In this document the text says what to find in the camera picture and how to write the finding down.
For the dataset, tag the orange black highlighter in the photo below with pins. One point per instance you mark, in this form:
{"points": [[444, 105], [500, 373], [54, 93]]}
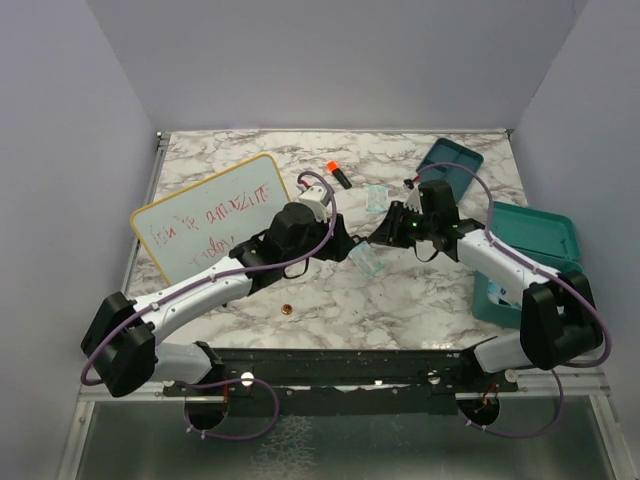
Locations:
{"points": [[339, 175]]}

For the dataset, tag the teal medicine box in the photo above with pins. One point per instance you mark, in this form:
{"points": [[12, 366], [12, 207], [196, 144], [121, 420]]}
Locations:
{"points": [[546, 238]]}

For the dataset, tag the large blue bandage packet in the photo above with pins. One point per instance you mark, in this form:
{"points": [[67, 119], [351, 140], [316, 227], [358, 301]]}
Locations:
{"points": [[498, 295]]}

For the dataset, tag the blue divided tray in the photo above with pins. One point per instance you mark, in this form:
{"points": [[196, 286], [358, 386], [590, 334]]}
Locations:
{"points": [[450, 161]]}

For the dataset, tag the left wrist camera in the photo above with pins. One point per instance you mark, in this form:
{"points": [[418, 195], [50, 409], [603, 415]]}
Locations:
{"points": [[317, 199]]}

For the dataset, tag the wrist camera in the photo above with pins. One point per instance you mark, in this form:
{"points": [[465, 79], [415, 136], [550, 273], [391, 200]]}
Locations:
{"points": [[317, 199], [413, 200]]}

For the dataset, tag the white dressing packet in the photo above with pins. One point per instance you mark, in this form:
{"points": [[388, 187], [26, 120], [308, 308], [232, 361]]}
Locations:
{"points": [[377, 199]]}

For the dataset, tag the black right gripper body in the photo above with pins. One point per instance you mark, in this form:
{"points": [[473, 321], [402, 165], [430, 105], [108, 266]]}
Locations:
{"points": [[419, 227]]}

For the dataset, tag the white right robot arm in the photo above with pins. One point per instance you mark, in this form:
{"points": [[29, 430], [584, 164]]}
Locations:
{"points": [[557, 314]]}

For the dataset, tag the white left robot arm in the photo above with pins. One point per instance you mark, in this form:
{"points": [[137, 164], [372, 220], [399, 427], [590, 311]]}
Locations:
{"points": [[124, 344]]}

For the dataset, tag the yellow framed whiteboard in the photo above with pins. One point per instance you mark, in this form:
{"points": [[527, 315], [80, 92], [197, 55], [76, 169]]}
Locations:
{"points": [[193, 228]]}

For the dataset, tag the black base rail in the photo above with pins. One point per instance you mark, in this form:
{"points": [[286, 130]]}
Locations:
{"points": [[344, 382]]}

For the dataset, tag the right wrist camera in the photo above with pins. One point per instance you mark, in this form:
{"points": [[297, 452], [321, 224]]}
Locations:
{"points": [[413, 200]]}

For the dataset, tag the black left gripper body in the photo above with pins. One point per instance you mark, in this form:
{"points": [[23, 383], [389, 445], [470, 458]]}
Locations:
{"points": [[332, 249]]}

